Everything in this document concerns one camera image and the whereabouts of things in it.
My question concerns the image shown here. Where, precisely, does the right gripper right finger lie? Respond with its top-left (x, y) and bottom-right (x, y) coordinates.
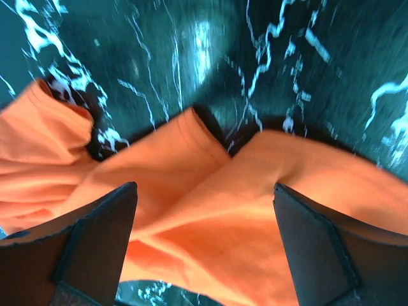
top-left (273, 184), bottom-right (407, 305)

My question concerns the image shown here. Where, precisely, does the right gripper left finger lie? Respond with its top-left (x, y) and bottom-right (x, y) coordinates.
top-left (1, 182), bottom-right (138, 305)

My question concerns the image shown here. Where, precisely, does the orange t shirt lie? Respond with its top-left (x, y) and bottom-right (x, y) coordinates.
top-left (1, 80), bottom-right (407, 305)

